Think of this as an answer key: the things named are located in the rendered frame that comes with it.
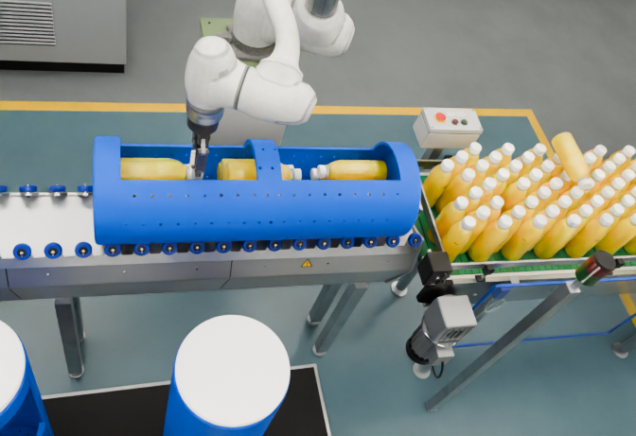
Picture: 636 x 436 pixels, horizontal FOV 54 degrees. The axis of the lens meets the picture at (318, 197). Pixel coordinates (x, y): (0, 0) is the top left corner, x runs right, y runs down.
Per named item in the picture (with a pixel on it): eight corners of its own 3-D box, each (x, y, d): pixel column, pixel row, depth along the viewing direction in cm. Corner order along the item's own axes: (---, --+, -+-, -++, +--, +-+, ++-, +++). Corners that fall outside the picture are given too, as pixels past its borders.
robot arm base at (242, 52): (215, 24, 222) (216, 11, 218) (276, 30, 227) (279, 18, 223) (215, 60, 212) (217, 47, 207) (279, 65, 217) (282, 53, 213)
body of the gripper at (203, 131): (186, 99, 149) (184, 126, 156) (188, 126, 145) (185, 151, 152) (218, 100, 151) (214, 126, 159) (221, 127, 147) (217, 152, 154)
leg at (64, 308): (68, 364, 243) (53, 289, 194) (84, 362, 245) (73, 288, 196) (67, 378, 240) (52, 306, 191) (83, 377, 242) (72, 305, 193)
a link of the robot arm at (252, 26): (239, 11, 220) (247, -44, 203) (289, 27, 221) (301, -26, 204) (225, 40, 210) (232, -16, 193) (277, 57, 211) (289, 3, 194)
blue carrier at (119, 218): (97, 182, 183) (94, 113, 162) (375, 182, 209) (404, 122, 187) (96, 265, 167) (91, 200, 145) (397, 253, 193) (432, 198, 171)
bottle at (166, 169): (116, 194, 160) (190, 191, 165) (114, 170, 156) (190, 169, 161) (117, 179, 166) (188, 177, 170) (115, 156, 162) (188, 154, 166)
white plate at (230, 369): (309, 395, 152) (309, 396, 153) (259, 299, 163) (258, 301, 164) (203, 446, 139) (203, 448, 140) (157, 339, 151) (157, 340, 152)
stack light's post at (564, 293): (425, 402, 269) (564, 281, 183) (433, 401, 271) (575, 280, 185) (428, 411, 267) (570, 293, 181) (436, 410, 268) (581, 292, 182)
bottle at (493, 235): (463, 252, 206) (488, 220, 192) (475, 241, 210) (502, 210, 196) (479, 267, 204) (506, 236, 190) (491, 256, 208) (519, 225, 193)
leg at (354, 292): (310, 344, 272) (351, 275, 223) (324, 343, 274) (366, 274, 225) (313, 357, 269) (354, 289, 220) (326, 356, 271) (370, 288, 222)
